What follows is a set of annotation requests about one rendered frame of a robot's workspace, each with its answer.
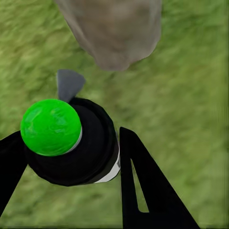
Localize pesticide atomizer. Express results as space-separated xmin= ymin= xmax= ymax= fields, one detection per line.
xmin=20 ymin=69 xmax=121 ymax=187

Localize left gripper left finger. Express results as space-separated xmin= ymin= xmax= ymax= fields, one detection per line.
xmin=0 ymin=130 xmax=28 ymax=216

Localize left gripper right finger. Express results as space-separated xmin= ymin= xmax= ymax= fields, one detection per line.
xmin=119 ymin=127 xmax=200 ymax=229

